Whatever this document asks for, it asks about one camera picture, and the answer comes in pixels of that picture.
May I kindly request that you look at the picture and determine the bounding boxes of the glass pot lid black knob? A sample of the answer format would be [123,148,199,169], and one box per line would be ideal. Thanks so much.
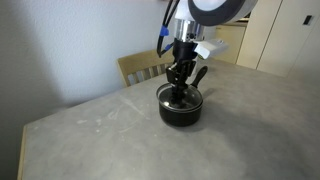
[156,83,203,112]

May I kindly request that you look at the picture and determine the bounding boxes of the wooden chair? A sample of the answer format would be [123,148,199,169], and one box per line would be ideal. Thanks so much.
[117,50,173,87]

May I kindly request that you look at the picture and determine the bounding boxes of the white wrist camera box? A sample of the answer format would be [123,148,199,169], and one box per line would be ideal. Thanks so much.
[194,39,228,59]

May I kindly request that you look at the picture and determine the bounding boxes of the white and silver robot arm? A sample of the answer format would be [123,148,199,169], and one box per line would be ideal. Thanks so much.
[157,0,258,102]

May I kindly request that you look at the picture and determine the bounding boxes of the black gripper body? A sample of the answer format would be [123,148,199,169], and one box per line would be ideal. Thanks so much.
[166,39,197,85]

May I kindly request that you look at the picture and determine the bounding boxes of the beige cabinet doors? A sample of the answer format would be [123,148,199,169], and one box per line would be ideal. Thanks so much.
[216,0,320,80]

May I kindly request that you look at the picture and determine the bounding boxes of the black saucepan with handle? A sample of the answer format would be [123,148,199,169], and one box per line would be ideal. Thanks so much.
[158,66,208,127]

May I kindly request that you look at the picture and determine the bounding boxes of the black cables with blue clips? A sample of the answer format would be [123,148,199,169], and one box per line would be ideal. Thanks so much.
[156,0,181,59]

